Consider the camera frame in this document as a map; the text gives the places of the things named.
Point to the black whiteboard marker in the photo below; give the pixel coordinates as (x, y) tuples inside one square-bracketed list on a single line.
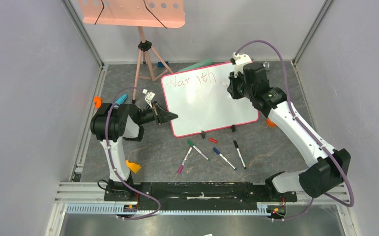
[(239, 154)]

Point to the orange toy block at wall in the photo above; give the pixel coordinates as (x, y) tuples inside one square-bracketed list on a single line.
[(97, 102)]

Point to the pink music stand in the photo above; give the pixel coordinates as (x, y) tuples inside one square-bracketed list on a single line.
[(167, 14)]

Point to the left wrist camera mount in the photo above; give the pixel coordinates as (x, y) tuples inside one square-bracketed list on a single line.
[(148, 97)]

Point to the orange stair toy block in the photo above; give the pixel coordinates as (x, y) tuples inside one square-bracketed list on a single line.
[(134, 167)]

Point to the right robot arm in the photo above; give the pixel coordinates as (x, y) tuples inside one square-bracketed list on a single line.
[(326, 164)]

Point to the pink framed whiteboard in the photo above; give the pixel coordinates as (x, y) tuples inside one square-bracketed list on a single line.
[(200, 99)]

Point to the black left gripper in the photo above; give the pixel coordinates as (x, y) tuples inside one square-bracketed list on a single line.
[(163, 115)]

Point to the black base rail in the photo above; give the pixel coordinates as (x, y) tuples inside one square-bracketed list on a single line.
[(196, 195)]

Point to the purple whiteboard marker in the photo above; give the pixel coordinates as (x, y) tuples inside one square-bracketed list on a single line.
[(184, 161)]

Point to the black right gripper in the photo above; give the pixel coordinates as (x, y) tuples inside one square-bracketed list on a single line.
[(234, 87)]

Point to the blue whiteboard marker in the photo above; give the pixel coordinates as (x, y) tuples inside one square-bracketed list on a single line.
[(224, 158)]

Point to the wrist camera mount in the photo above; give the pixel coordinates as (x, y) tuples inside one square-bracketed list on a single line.
[(239, 61), (148, 97)]

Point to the mint green cylinder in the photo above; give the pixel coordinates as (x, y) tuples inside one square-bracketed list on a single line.
[(203, 63)]

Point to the black microphone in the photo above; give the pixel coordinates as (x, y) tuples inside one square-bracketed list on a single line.
[(266, 65)]

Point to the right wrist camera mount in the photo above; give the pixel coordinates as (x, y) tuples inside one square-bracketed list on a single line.
[(239, 61)]

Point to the orange semicircle toy block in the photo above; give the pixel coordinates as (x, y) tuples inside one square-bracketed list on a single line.
[(270, 123)]

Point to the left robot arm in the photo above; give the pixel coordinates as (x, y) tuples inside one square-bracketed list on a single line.
[(112, 124)]

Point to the green whiteboard marker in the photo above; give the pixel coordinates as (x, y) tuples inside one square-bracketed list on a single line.
[(197, 149)]

